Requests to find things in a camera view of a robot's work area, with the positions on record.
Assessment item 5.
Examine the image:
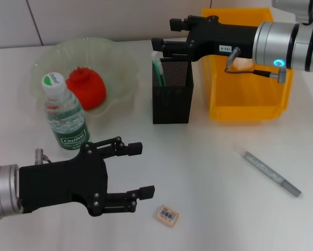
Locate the clear green-label water bottle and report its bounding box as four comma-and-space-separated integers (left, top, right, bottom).
42, 72, 91, 151

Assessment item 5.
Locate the pale green glass fruit plate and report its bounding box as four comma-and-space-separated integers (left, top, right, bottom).
30, 37, 140, 122

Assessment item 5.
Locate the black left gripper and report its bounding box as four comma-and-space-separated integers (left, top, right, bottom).
19, 136, 143, 217

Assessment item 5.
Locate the black mesh pen holder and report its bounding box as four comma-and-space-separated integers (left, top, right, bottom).
152, 57, 194, 124

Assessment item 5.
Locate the beige eraser with barcode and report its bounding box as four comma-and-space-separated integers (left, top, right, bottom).
155, 205, 180, 228

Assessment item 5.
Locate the white paper ball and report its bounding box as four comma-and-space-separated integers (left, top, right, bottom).
230, 57, 253, 71

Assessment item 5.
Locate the yellow plastic bin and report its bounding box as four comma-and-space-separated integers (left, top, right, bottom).
201, 7, 294, 121

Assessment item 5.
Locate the green utility knife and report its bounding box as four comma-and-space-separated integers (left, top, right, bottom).
151, 51, 167, 87

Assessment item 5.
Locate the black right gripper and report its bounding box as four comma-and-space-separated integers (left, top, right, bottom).
151, 15, 260, 62

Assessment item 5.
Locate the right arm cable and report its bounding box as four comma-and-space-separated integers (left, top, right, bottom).
224, 47, 287, 84

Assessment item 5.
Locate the grey pen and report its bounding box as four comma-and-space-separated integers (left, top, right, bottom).
241, 151, 302, 197

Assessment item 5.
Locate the red tomato-like fruit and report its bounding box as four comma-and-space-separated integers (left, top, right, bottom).
65, 66, 107, 110

